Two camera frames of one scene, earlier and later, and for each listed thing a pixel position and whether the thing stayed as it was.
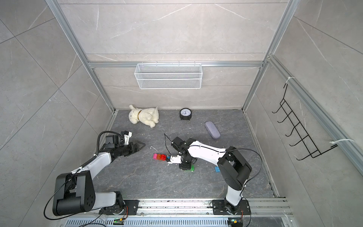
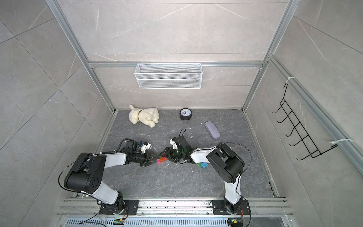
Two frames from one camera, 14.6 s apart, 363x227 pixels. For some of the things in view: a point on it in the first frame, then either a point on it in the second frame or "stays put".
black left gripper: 133,151 to 148,159
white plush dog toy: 149,116 stays put
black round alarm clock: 185,114 stays put
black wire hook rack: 306,141 stays put
